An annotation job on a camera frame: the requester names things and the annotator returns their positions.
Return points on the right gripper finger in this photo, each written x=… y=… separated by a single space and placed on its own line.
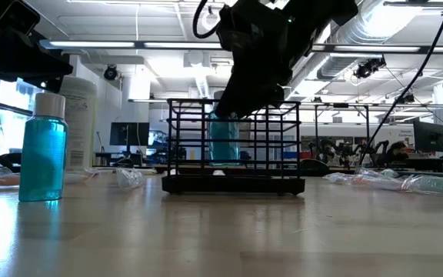
x=252 y=92

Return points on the silver ventilation duct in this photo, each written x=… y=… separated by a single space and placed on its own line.
x=354 y=31

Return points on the person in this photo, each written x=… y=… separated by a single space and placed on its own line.
x=397 y=150

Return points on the white wipes canister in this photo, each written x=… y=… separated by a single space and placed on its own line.
x=81 y=127

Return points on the large window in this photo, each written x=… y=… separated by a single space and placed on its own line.
x=14 y=115

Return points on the black ceiling camera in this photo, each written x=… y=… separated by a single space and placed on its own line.
x=404 y=99
x=111 y=72
x=369 y=67

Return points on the blue mouthwash bottle white cap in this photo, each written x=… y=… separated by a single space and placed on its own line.
x=225 y=132
x=44 y=161

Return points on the orange white toothbrush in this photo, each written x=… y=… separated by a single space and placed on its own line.
x=129 y=179

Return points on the black computer monitor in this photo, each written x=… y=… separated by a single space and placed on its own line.
x=429 y=136
x=129 y=134

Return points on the orange green toothbrush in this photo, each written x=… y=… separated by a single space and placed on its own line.
x=364 y=181

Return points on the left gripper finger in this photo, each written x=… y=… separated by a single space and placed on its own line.
x=44 y=61
x=50 y=85

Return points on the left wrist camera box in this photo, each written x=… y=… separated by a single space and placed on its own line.
x=19 y=17

